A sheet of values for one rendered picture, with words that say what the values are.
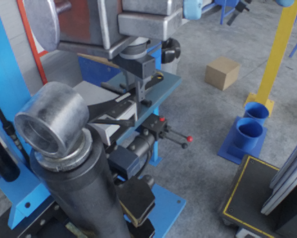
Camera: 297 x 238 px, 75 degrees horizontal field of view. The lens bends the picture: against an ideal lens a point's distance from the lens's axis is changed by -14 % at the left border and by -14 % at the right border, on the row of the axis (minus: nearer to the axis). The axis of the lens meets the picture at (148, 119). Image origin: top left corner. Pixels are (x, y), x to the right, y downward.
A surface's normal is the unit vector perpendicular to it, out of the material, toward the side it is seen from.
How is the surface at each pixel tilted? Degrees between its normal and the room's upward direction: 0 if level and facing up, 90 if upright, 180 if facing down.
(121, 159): 0
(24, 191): 0
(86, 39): 90
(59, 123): 59
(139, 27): 90
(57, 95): 25
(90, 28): 90
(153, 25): 90
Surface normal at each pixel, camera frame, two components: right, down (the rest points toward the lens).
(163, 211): -0.02, -0.72
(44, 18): -0.43, 0.63
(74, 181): 0.40, 0.62
